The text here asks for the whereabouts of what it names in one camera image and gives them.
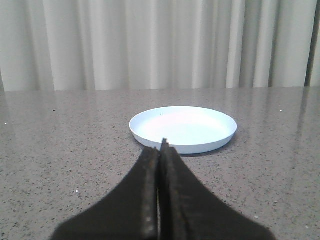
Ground light blue round plate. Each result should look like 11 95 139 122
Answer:
129 106 238 155

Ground white pleated curtain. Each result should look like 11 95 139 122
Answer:
0 0 320 92

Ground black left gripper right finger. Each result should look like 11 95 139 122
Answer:
159 139 275 240

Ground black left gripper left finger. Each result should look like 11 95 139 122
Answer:
51 147 159 240

